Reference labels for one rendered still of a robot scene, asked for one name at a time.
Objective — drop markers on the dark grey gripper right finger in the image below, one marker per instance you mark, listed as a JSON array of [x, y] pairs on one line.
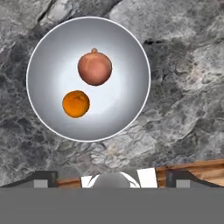
[[178, 176]]

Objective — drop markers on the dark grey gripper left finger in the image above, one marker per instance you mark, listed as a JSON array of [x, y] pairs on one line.
[[43, 177]]

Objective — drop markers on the orange tangerine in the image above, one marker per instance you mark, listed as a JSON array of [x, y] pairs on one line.
[[75, 104]]

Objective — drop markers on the brown onion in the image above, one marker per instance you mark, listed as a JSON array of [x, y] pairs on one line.
[[94, 69]]

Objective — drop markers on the white and grey round object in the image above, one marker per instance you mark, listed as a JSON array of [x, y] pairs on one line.
[[116, 180]]

